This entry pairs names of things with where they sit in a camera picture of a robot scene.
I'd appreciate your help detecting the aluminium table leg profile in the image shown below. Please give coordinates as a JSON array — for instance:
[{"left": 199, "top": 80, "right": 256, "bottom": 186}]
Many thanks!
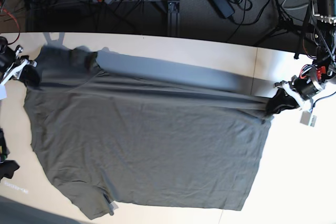
[{"left": 167, "top": 0, "right": 181, "bottom": 37}]

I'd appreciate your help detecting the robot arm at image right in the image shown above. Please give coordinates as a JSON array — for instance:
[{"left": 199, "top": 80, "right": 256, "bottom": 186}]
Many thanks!
[{"left": 266, "top": 0, "right": 335, "bottom": 114}]

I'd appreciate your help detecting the black cloth pile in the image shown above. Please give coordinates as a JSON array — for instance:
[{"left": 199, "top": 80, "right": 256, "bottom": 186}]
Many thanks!
[{"left": 0, "top": 129, "right": 20, "bottom": 180}]

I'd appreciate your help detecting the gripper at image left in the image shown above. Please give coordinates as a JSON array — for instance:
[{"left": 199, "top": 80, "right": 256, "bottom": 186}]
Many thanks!
[{"left": 1, "top": 36, "right": 40, "bottom": 87}]

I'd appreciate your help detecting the white camera box, right gripper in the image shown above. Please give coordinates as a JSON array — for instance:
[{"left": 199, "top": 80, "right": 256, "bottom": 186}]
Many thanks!
[{"left": 0, "top": 84, "right": 7, "bottom": 100}]

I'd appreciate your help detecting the black tripod stand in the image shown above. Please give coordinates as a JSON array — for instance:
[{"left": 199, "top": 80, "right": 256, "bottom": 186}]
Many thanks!
[{"left": 254, "top": 0, "right": 304, "bottom": 47}]

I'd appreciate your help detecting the grey-green T-shirt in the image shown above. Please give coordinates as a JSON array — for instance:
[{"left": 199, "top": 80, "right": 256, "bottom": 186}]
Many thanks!
[{"left": 24, "top": 46, "right": 272, "bottom": 219}]

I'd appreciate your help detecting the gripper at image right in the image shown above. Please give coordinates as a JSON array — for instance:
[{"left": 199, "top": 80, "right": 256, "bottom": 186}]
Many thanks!
[{"left": 266, "top": 70, "right": 335, "bottom": 114}]

